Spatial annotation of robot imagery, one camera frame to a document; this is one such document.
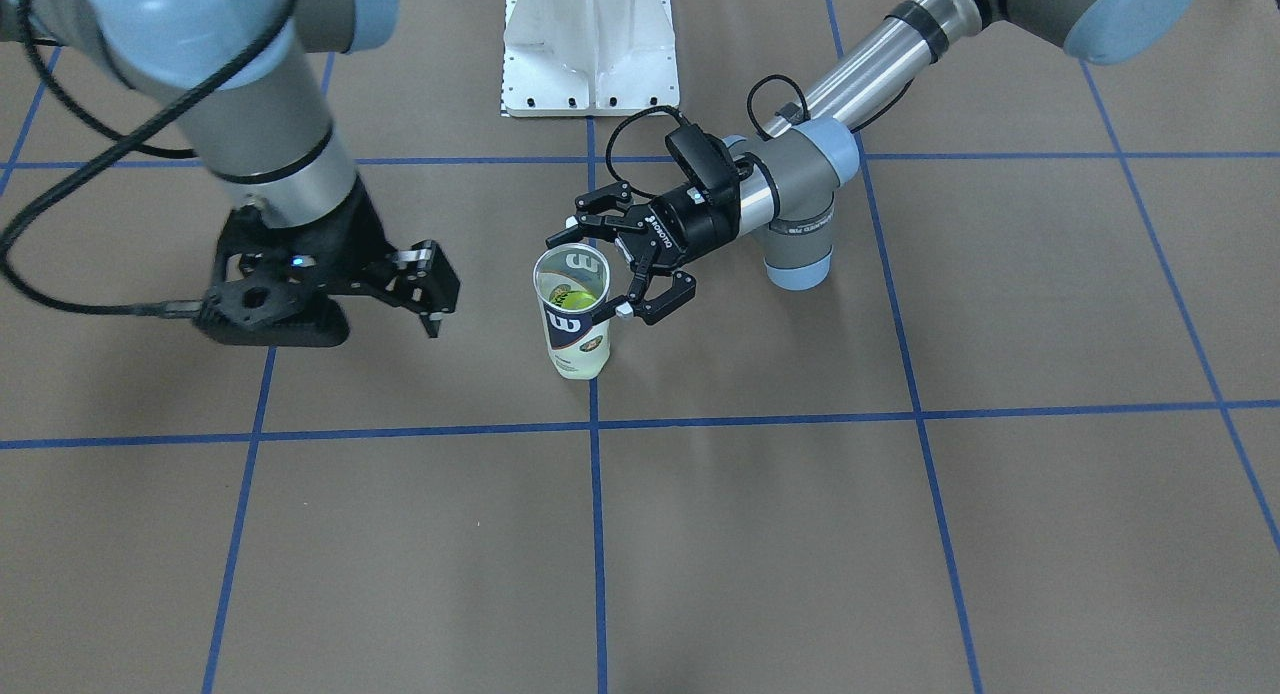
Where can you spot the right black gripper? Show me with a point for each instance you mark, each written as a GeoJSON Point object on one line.
{"type": "Point", "coordinates": [362, 240]}

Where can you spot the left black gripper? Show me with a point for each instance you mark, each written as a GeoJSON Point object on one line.
{"type": "Point", "coordinates": [688, 221]}

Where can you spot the clear tennis ball can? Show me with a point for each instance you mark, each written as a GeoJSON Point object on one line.
{"type": "Point", "coordinates": [571, 283]}

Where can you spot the yellow tennis ball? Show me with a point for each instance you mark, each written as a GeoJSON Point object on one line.
{"type": "Point", "coordinates": [571, 299]}

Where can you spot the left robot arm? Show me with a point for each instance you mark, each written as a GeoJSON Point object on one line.
{"type": "Point", "coordinates": [779, 184]}

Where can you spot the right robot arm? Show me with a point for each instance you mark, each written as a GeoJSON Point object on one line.
{"type": "Point", "coordinates": [236, 92]}

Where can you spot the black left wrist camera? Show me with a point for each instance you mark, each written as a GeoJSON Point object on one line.
{"type": "Point", "coordinates": [707, 163]}

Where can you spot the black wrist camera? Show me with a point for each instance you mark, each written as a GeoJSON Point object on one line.
{"type": "Point", "coordinates": [707, 163]}
{"type": "Point", "coordinates": [265, 309]}

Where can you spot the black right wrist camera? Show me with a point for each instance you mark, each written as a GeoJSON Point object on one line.
{"type": "Point", "coordinates": [265, 309]}

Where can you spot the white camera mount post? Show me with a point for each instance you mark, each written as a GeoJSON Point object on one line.
{"type": "Point", "coordinates": [582, 58]}

